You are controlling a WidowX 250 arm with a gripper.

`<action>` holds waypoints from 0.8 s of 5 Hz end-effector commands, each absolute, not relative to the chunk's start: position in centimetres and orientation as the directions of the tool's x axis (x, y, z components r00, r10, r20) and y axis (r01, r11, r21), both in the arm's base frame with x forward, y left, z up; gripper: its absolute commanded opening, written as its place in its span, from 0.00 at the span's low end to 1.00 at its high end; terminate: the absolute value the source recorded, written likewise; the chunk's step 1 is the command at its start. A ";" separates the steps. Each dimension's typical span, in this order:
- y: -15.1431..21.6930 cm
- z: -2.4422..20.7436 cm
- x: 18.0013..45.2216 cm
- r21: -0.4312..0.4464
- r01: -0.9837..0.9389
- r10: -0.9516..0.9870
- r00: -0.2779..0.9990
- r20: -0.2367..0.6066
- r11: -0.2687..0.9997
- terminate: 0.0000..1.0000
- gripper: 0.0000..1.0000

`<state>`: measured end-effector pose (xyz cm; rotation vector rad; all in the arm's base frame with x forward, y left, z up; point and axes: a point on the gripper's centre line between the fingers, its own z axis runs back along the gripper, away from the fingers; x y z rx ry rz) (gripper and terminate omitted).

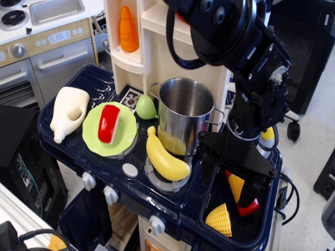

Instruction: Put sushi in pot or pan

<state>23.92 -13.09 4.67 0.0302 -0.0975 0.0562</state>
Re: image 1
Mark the white rolling stand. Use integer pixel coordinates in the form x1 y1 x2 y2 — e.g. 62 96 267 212
285 110 300 142

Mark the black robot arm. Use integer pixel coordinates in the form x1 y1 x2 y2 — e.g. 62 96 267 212
166 1 291 208

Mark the black braided cable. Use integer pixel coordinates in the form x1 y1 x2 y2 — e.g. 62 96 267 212
18 229 73 251

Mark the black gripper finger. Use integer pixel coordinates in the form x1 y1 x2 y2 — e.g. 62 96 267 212
239 170 271 208
200 151 217 188

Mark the red white toy sushi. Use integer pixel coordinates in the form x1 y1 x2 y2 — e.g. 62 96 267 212
98 105 120 144

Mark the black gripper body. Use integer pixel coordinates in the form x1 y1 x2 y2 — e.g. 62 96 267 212
198 130 277 179

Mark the orange toy carrot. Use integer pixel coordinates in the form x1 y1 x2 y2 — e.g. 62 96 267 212
119 6 138 52

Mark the cream toy kitchen shelf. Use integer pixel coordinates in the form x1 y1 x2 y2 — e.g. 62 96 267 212
104 1 231 132

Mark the yellow toy banana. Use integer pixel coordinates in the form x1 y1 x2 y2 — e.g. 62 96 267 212
146 126 191 181

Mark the green toy pear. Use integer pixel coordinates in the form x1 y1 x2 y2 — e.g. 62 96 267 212
136 95 158 120

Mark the grey round stove button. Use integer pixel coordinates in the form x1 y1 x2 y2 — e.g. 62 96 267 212
122 163 138 178

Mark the grey stove knob right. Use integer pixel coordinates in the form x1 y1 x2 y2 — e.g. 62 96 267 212
149 215 165 236

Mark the grey yellow toy faucet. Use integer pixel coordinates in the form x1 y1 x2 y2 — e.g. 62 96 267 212
256 127 275 159

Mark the yellow toy corn piece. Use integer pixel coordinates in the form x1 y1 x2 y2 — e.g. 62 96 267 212
205 203 232 237

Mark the red yellow toy bottle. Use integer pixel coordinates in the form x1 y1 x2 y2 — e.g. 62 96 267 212
225 170 260 217

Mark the grey stove knob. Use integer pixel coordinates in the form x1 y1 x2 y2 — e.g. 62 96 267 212
103 186 119 206
82 172 96 191
149 215 165 236

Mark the cream toy jug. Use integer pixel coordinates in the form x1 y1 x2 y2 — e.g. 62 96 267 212
50 86 90 144

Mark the black cabinet with screen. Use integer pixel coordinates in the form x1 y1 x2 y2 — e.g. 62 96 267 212
269 1 334 115

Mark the grey wooden toy kitchen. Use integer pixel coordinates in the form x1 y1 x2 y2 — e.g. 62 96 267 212
1 1 104 109

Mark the grey stove knob left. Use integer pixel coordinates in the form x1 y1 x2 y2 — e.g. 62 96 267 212
82 172 96 191

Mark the green toy plate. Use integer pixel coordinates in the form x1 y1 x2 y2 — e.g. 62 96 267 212
82 101 138 159

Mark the navy toy kitchen stove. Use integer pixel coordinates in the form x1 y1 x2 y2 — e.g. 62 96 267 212
38 64 280 250

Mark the black power cable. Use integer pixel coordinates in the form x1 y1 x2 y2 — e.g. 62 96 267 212
274 173 300 226

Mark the black computer tower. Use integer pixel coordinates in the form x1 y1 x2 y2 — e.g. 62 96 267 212
1 106 68 229

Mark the grey stove knob middle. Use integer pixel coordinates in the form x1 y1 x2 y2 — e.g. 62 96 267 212
103 186 119 206

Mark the steel pot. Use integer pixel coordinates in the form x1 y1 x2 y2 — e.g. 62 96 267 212
149 78 225 156

